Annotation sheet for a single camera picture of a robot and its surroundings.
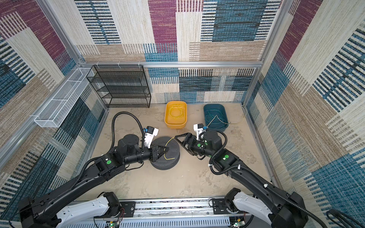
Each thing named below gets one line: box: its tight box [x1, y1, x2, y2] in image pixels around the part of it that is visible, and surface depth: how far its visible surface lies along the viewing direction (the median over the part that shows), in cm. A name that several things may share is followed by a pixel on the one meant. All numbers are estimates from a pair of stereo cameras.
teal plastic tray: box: [203, 103, 230, 133], surface depth 110 cm
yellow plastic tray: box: [164, 100, 188, 130], surface depth 114 cm
